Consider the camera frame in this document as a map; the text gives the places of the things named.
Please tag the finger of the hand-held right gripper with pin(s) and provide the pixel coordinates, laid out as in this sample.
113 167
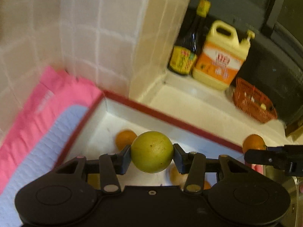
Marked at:
260 156

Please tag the orange plastic basket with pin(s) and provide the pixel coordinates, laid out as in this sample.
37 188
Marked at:
253 106

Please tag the yellow detergent jug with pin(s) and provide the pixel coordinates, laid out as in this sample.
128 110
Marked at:
220 59

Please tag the dark soy sauce bottle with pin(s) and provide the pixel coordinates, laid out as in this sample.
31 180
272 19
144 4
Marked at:
189 40

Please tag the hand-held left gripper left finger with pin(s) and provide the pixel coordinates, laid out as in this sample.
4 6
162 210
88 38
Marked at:
124 159

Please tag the bright green apple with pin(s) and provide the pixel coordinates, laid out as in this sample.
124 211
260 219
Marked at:
93 181

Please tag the small tangerine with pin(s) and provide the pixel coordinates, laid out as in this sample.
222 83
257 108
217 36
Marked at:
124 139
206 185

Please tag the red cardboard box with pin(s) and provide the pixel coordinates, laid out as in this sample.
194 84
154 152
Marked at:
113 127

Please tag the large orange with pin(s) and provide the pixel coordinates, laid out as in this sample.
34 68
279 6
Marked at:
254 141

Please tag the metal sink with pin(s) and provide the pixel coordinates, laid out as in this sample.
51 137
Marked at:
298 205

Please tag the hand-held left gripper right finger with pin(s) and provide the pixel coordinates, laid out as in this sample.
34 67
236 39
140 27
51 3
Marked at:
180 160

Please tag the brown-spotted orange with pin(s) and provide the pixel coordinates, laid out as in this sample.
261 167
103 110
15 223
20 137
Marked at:
177 178

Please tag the pale yellow-green apple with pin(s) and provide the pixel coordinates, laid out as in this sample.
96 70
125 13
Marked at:
151 151

